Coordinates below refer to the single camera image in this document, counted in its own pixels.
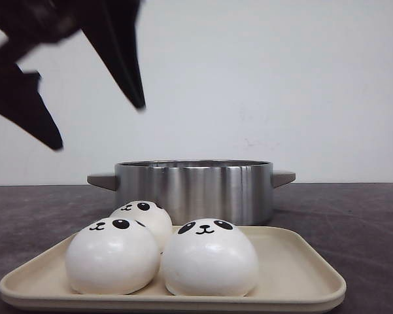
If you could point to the panda bun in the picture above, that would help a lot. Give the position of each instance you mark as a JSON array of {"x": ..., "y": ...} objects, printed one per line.
[
  {"x": 209, "y": 257},
  {"x": 112, "y": 256},
  {"x": 155, "y": 218}
]

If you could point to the beige rectangular plastic tray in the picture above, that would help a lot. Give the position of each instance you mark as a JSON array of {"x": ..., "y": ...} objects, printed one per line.
[{"x": 294, "y": 278}]

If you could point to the stainless steel steamer pot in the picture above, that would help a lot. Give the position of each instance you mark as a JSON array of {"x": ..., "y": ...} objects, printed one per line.
[{"x": 238, "y": 191}]

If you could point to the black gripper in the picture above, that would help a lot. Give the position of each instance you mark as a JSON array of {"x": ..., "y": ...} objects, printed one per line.
[{"x": 108, "y": 25}]

